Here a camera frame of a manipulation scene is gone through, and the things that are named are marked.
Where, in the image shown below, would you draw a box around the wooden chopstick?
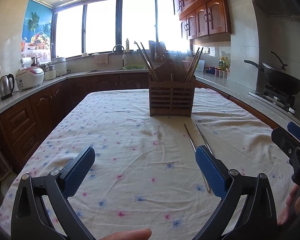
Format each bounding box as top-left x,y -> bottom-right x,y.
183,48 -> 200,83
134,41 -> 158,81
140,42 -> 158,81
185,47 -> 203,83

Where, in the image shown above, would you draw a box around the floral white tablecloth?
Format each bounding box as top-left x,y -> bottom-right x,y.
0,87 -> 294,240

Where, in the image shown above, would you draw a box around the yellow detergent bottle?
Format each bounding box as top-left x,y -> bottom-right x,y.
126,38 -> 130,53

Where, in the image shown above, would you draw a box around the chrome sink faucet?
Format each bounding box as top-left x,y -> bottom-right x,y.
112,44 -> 127,67

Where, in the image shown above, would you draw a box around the green colander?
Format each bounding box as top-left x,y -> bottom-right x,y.
123,65 -> 146,70

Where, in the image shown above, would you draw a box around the upper wooden cabinets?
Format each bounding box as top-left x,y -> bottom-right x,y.
173,0 -> 232,40

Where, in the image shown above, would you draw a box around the person's left hand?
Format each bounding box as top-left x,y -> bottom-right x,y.
101,228 -> 152,240

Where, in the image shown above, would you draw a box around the steel chopstick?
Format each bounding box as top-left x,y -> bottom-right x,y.
196,123 -> 214,156
183,123 -> 212,194

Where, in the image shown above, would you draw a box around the gas stove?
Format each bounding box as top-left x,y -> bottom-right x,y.
249,85 -> 300,125

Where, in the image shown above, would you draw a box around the tropical fruit poster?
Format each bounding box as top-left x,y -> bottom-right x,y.
21,0 -> 54,62

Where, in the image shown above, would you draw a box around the yellow oil bottle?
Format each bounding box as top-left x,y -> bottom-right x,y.
219,56 -> 230,72

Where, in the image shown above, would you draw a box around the white red rice cooker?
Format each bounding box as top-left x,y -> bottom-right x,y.
15,66 -> 44,90

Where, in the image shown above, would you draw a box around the person's right hand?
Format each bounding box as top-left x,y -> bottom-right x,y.
277,184 -> 300,225

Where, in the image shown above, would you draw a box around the electric steel kettle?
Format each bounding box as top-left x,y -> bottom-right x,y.
0,74 -> 15,100

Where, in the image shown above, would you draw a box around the black wok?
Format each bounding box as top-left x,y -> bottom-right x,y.
244,50 -> 300,95

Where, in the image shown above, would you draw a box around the white slow cooker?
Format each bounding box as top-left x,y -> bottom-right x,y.
51,57 -> 67,77

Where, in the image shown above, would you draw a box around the wooden utensil holder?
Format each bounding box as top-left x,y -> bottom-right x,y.
148,59 -> 195,117

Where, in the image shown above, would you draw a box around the dish rack with boards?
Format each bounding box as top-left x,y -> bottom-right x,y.
149,41 -> 167,62

